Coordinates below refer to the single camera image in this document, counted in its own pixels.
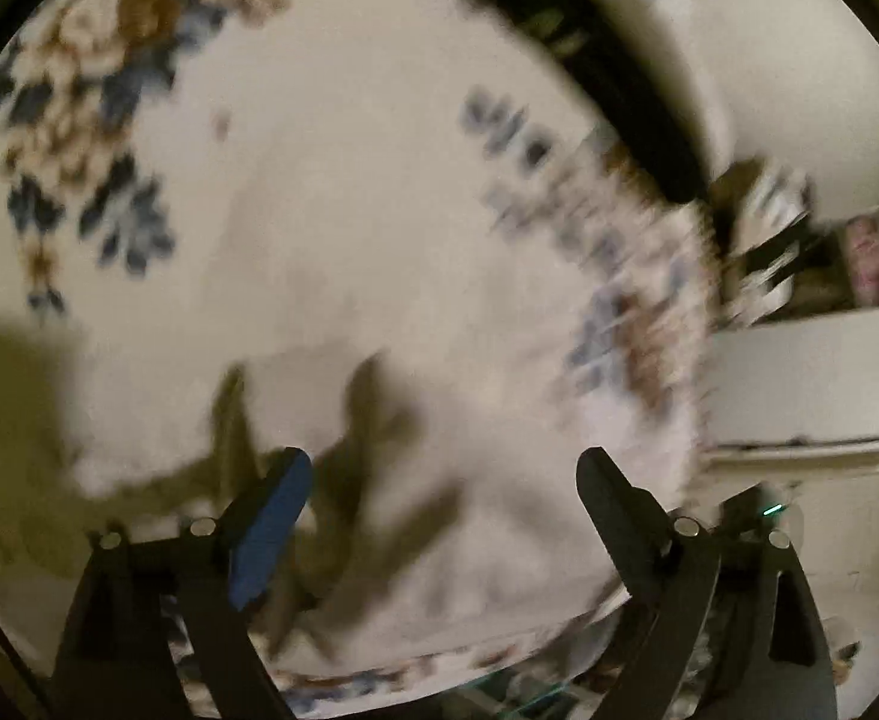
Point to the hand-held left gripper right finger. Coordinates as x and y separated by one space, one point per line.
608 499

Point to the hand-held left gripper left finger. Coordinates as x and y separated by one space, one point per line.
274 517

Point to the white small garment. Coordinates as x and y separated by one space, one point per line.
484 480

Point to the pink patterned item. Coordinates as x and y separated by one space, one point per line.
870 259

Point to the floral blanket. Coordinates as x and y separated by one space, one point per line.
334 165

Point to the long black cloth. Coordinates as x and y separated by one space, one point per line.
619 82

